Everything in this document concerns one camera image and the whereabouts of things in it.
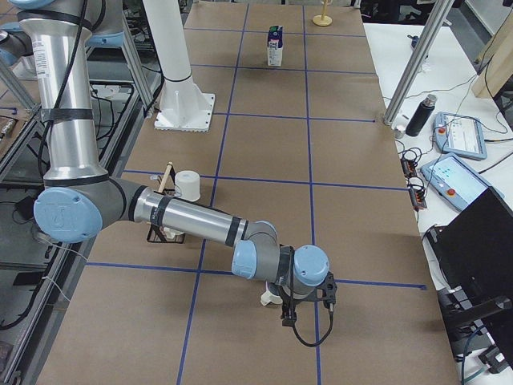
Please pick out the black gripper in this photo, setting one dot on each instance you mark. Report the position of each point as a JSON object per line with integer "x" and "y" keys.
{"x": 288, "y": 308}

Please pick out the white mug with grey inside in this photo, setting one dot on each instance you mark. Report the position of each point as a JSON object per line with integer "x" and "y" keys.
{"x": 271, "y": 295}

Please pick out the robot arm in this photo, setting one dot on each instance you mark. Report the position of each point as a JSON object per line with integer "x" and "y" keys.
{"x": 15, "y": 43}

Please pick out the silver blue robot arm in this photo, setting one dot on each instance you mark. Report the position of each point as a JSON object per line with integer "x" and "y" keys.
{"x": 80, "y": 198}

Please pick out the blue white milk carton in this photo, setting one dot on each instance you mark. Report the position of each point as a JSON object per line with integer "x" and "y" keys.
{"x": 275, "y": 46}

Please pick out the white mug near in rack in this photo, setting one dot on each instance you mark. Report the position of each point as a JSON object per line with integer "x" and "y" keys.
{"x": 172, "y": 235}

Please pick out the white mug in rack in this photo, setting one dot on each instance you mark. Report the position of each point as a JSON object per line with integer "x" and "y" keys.
{"x": 187, "y": 185}
{"x": 172, "y": 235}

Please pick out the white mug far in rack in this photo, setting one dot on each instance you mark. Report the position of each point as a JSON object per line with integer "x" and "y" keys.
{"x": 187, "y": 185}

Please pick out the black laptop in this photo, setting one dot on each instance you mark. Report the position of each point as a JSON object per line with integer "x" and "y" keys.
{"x": 475, "y": 250}

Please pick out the near blue teach pendant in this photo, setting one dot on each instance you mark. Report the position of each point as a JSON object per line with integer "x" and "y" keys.
{"x": 454, "y": 180}

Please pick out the blue teach pendant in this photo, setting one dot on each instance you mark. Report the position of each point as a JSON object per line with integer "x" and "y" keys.
{"x": 454, "y": 180}
{"x": 460, "y": 134}

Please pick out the far blue teach pendant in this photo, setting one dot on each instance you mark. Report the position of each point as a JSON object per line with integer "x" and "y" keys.
{"x": 460, "y": 134}

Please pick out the black water bottle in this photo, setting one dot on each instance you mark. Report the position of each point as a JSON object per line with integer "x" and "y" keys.
{"x": 421, "y": 115}

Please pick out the wooden stand with round base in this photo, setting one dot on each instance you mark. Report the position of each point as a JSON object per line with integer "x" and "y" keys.
{"x": 323, "y": 19}

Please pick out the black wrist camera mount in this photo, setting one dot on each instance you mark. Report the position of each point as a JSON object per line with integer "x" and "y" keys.
{"x": 328, "y": 290}

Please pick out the black wire mug rack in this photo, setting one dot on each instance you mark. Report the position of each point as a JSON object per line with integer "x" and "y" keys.
{"x": 167, "y": 188}

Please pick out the white pedestal column base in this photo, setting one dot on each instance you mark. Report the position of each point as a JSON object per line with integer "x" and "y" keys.
{"x": 183, "y": 106}

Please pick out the aluminium frame post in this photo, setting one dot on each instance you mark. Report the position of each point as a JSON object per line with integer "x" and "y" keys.
{"x": 427, "y": 37}

